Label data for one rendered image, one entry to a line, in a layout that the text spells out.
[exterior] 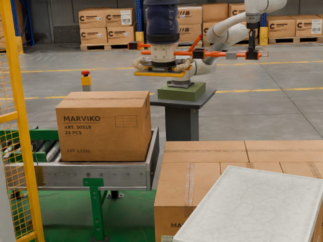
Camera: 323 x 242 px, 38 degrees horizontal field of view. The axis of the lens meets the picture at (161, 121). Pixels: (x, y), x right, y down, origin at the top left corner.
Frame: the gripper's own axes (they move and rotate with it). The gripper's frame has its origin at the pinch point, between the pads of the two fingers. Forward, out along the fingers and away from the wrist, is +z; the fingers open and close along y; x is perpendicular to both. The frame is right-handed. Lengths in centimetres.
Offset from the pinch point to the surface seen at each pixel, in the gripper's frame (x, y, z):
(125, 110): -80, 26, 35
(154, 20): -62, 11, -23
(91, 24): -426, -638, 69
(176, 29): -49, 4, -16
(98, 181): -95, 46, 80
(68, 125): -119, 35, 45
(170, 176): -45, 42, 73
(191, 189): -27, 57, 73
